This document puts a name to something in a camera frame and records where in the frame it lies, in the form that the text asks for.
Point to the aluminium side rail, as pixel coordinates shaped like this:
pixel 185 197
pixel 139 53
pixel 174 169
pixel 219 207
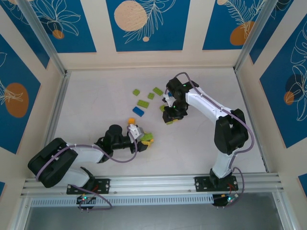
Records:
pixel 263 159
pixel 57 107

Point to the long aluminium mounting rail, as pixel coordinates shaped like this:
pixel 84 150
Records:
pixel 153 184

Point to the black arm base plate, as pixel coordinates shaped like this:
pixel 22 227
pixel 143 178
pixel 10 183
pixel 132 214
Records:
pixel 103 185
pixel 201 184

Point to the grey metal sheet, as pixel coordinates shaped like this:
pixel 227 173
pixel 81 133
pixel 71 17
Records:
pixel 168 219

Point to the aluminium frame bar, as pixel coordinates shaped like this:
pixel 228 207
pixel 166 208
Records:
pixel 19 215
pixel 285 210

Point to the blue two-by-four lego brick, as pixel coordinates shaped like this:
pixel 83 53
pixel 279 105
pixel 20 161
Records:
pixel 138 111

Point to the aluminium frame post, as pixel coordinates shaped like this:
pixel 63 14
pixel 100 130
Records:
pixel 44 38
pixel 256 36

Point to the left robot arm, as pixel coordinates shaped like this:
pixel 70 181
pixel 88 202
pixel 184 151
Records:
pixel 50 165

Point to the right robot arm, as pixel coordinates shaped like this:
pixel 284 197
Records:
pixel 230 134

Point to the green two-by-four lego brick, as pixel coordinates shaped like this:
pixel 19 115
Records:
pixel 143 103
pixel 147 137

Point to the small blue lego brick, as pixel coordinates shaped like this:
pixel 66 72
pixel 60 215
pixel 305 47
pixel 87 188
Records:
pixel 170 94

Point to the square yellow lego brick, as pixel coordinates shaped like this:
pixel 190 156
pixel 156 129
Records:
pixel 131 120

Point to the small green lego brick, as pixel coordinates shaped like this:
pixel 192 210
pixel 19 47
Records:
pixel 169 123
pixel 162 108
pixel 136 92
pixel 150 96

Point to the medium green lego brick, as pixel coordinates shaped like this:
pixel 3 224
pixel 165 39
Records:
pixel 157 91

